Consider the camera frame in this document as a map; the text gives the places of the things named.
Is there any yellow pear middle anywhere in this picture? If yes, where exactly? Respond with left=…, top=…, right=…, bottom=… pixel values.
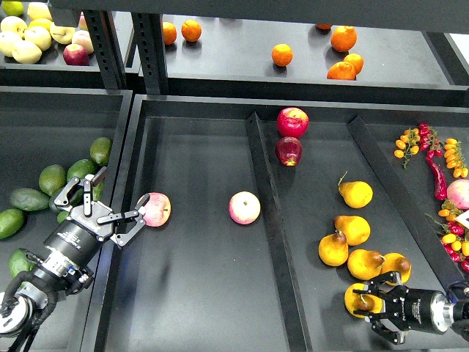
left=333, top=216, right=371, bottom=246

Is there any green avocado top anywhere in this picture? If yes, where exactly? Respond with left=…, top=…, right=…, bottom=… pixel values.
left=89, top=136, right=112, bottom=166

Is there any yellow pear stem up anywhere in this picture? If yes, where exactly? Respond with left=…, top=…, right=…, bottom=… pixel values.
left=344, top=283, right=383, bottom=318

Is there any pink apple left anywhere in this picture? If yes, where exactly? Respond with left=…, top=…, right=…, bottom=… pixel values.
left=143, top=192, right=171, bottom=227

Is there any yellow pear lower right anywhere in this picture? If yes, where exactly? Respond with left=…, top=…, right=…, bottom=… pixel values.
left=380, top=252, right=412, bottom=283

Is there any black upper left tray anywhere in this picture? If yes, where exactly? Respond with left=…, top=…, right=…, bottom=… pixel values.
left=1, top=12, right=140, bottom=89

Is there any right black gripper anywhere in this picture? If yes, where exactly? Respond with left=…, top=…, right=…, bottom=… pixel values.
left=352, top=271, right=446, bottom=345

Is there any red chili pepper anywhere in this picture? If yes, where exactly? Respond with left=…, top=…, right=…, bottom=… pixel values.
left=426, top=150, right=447, bottom=201

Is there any dark avocado left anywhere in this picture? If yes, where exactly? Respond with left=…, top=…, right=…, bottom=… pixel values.
left=10, top=188, right=49, bottom=212

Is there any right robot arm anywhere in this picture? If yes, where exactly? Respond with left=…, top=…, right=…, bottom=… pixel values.
left=350, top=271, right=468, bottom=345

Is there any light green avocado far left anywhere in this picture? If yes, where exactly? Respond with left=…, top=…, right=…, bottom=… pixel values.
left=0, top=208, right=25, bottom=239

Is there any green avocado upper middle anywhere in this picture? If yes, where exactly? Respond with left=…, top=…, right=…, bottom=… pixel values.
left=67, top=158, right=97, bottom=181

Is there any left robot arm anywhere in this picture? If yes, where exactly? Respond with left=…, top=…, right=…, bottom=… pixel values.
left=1, top=167, right=150, bottom=351

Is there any yellow pear left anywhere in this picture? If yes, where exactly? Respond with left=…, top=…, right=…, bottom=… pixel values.
left=318, top=230, right=349, bottom=267

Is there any pink apple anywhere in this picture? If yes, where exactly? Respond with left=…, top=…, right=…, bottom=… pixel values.
left=143, top=192, right=171, bottom=227
left=229, top=191, right=261, bottom=225

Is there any pink peach on shelf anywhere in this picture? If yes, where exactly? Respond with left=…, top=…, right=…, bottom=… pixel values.
left=72, top=30, right=94, bottom=55

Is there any yellow pear upper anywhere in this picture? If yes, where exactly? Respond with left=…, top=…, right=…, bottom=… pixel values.
left=337, top=171, right=374, bottom=209

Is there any white label card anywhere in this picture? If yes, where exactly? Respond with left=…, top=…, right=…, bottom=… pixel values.
left=455, top=210, right=469, bottom=229

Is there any black shelf post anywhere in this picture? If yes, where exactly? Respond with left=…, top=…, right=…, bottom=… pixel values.
left=83, top=10, right=127, bottom=89
left=131, top=12, right=169, bottom=95

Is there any green avocado lower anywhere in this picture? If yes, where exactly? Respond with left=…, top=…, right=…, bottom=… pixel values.
left=56, top=211, right=69, bottom=224

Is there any light green avocado round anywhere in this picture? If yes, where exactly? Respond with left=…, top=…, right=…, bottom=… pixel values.
left=38, top=164, right=67, bottom=196

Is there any pale yellow apple front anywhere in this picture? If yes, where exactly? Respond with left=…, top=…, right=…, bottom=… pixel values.
left=12, top=40, right=43, bottom=64

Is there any red cherry tomato cluster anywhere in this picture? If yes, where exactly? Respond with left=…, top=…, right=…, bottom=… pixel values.
left=418, top=122, right=443, bottom=159

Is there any yellow pear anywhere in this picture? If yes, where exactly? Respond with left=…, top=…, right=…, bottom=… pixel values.
left=380, top=252, right=412, bottom=283
left=333, top=216, right=371, bottom=246
left=318, top=230, right=349, bottom=267
left=337, top=171, right=374, bottom=209
left=347, top=249, right=385, bottom=280

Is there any black centre tray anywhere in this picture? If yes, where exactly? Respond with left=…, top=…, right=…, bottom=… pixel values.
left=97, top=95, right=468, bottom=351

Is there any black shelf post left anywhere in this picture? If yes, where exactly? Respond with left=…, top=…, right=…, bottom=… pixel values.
left=83, top=10, right=127, bottom=89

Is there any orange cherry tomato vine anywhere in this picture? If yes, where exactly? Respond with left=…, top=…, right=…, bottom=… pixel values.
left=394, top=128, right=421, bottom=169

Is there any mixed cherry tomatoes lower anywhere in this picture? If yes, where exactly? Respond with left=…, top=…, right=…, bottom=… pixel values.
left=426, top=199, right=468, bottom=274

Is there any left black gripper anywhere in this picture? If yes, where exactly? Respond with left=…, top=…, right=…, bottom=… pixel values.
left=42, top=166, right=151, bottom=274

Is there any dark green avocado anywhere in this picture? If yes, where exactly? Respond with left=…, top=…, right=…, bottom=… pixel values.
left=8, top=249, right=36, bottom=278

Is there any green avocado by wall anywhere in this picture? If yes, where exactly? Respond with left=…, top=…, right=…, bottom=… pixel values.
left=92, top=177, right=104, bottom=201

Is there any red apple on shelf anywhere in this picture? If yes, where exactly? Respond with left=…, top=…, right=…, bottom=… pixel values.
left=63, top=43, right=89, bottom=66

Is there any black shelf post right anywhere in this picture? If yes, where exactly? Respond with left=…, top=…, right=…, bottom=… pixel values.
left=131, top=12, right=169, bottom=95

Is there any pink apple right edge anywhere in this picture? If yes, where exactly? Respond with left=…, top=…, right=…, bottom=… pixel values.
left=447, top=179, right=469, bottom=210

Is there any black tray divider left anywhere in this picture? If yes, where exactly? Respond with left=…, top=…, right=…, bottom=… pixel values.
left=245, top=111, right=311, bottom=351

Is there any yellow pear lower centre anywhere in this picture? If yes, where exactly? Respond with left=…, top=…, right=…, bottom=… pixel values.
left=347, top=249, right=385, bottom=280

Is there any orange tomato string right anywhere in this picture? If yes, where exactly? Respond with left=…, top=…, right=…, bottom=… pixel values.
left=443, top=137, right=469, bottom=179

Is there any pink apple centre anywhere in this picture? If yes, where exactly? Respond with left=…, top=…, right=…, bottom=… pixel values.
left=229, top=191, right=261, bottom=225

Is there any dark avocado centre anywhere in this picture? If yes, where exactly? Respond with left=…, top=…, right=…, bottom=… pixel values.
left=48, top=188, right=84, bottom=213

